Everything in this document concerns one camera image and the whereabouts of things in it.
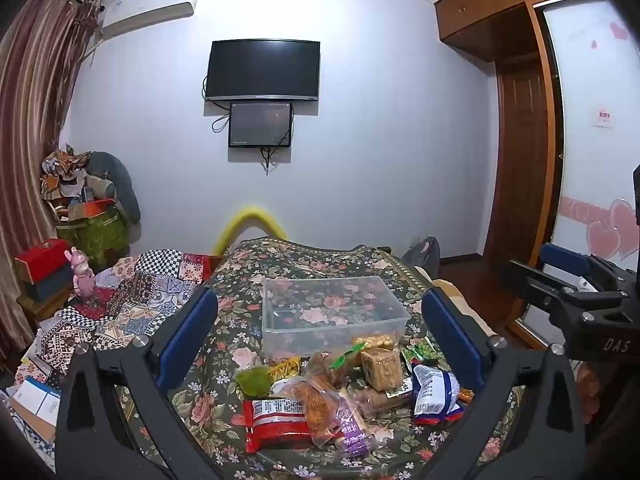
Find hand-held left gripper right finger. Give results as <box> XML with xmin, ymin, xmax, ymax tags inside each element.
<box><xmin>421</xmin><ymin>287</ymin><xmax>587</xmax><ymax>480</ymax></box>

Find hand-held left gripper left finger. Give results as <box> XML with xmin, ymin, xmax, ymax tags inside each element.
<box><xmin>55</xmin><ymin>287</ymin><xmax>226</xmax><ymax>480</ymax></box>

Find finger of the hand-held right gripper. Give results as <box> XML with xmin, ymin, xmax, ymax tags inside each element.
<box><xmin>502</xmin><ymin>259</ymin><xmax>588</xmax><ymax>322</ymax></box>
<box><xmin>540</xmin><ymin>242</ymin><xmax>623</xmax><ymax>286</ymax></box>

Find blue and white snack packet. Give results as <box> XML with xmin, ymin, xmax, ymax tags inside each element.
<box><xmin>411</xmin><ymin>362</ymin><xmax>464</xmax><ymax>424</ymax></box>

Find brown cube cake packet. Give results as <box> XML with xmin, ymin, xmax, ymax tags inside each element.
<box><xmin>361</xmin><ymin>347</ymin><xmax>404</xmax><ymax>391</ymax></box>

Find green-topped yellow sticks bag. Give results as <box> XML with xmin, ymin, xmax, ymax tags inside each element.
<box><xmin>235</xmin><ymin>356</ymin><xmax>306</xmax><ymax>394</ymax></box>

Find brown roll snack packet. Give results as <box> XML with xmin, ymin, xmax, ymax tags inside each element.
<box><xmin>357</xmin><ymin>385</ymin><xmax>417</xmax><ymax>417</ymax></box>

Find clear plastic container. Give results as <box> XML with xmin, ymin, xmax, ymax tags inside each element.
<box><xmin>261</xmin><ymin>275</ymin><xmax>411</xmax><ymax>367</ymax></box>

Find red snack packet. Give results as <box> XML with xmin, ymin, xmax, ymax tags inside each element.
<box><xmin>242</xmin><ymin>396</ymin><xmax>314</xmax><ymax>454</ymax></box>

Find purple label cracker packet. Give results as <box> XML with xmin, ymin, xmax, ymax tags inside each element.
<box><xmin>334</xmin><ymin>394</ymin><xmax>375</xmax><ymax>459</ymax></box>

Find clear bag of orange snacks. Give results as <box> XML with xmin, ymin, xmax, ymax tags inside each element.
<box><xmin>286</xmin><ymin>360</ymin><xmax>348</xmax><ymax>447</ymax></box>

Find floral tablecloth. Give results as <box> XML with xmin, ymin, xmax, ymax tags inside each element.
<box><xmin>117</xmin><ymin>237</ymin><xmax>531</xmax><ymax>480</ymax></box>

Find patchwork quilt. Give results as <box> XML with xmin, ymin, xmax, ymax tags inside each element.
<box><xmin>15</xmin><ymin>249</ymin><xmax>214</xmax><ymax>378</ymax></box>

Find dark backpack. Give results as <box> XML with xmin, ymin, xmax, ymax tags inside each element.
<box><xmin>402</xmin><ymin>236</ymin><xmax>442</xmax><ymax>279</ymax></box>

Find white heart-print wardrobe door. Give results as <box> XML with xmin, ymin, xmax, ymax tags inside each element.
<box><xmin>520</xmin><ymin>0</ymin><xmax>640</xmax><ymax>351</ymax></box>

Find brown wooden door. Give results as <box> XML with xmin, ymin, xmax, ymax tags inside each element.
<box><xmin>482</xmin><ymin>57</ymin><xmax>560</xmax><ymax>267</ymax></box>

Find pink rabbit toy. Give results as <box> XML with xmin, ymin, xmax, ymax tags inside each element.
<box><xmin>70</xmin><ymin>247</ymin><xmax>96</xmax><ymax>304</ymax></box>

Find yellow foam tube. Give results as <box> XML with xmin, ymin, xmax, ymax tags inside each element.
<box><xmin>212</xmin><ymin>205</ymin><xmax>291</xmax><ymax>257</ymax></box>

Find green patterned bag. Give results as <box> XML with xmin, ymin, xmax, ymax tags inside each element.
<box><xmin>56</xmin><ymin>207</ymin><xmax>131</xmax><ymax>269</ymax></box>

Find red and white paper label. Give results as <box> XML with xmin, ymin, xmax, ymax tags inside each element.
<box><xmin>591</xmin><ymin>106</ymin><xmax>617</xmax><ymax>130</ymax></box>

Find dark grey box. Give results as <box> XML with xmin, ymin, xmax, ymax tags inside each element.
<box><xmin>22</xmin><ymin>265</ymin><xmax>76</xmax><ymax>304</ymax></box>

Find orange-red box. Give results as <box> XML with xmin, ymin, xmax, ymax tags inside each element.
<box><xmin>67</xmin><ymin>199</ymin><xmax>117</xmax><ymax>220</ymax></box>

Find grey plush toy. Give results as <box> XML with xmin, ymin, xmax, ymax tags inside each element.
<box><xmin>87</xmin><ymin>151</ymin><xmax>142</xmax><ymax>224</ymax></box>

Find red box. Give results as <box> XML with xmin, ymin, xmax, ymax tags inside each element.
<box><xmin>14</xmin><ymin>239</ymin><xmax>72</xmax><ymax>284</ymax></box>

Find blue and white carton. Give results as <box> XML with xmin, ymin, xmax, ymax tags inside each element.
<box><xmin>20</xmin><ymin>376</ymin><xmax>64</xmax><ymax>429</ymax></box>

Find flat brown cardboard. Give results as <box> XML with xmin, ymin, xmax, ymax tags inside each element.
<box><xmin>7</xmin><ymin>394</ymin><xmax>57</xmax><ymax>444</ymax></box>

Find tiger-print cloth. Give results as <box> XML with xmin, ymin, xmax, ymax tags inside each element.
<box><xmin>41</xmin><ymin>146</ymin><xmax>94</xmax><ymax>197</ymax></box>

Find wooden overhead cabinet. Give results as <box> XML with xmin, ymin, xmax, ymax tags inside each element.
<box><xmin>434</xmin><ymin>0</ymin><xmax>603</xmax><ymax>64</ymax></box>

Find striped brown curtain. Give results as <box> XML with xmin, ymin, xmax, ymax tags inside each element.
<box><xmin>0</xmin><ymin>0</ymin><xmax>104</xmax><ymax>361</ymax></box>

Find white air conditioner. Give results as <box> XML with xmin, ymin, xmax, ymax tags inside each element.
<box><xmin>97</xmin><ymin>1</ymin><xmax>195</xmax><ymax>41</ymax></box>

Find black monitor cable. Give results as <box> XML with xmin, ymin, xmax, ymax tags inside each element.
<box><xmin>259</xmin><ymin>145</ymin><xmax>282</xmax><ymax>177</ymax></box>

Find black television cable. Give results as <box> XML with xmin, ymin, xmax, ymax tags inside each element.
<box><xmin>202</xmin><ymin>76</ymin><xmax>232</xmax><ymax>134</ymax></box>

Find small black wall monitor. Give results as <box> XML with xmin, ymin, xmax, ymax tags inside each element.
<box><xmin>228</xmin><ymin>102</ymin><xmax>294</xmax><ymax>149</ymax></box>

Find wall-mounted black television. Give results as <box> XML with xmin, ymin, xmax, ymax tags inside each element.
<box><xmin>204</xmin><ymin>39</ymin><xmax>321</xmax><ymax>103</ymax></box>

